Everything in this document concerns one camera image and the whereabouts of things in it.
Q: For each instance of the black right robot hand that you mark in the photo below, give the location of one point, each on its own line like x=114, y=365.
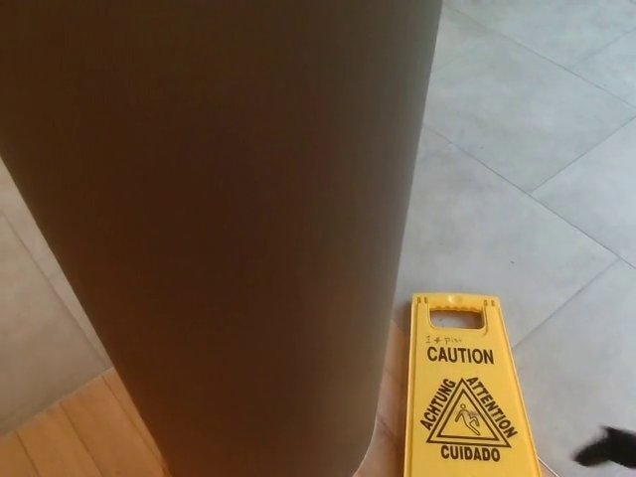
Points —
x=616, y=444

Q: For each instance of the yellow caution sign board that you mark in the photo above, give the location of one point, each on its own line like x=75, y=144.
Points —
x=517, y=377

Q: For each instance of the brown round pillar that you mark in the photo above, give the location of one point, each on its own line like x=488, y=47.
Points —
x=223, y=223

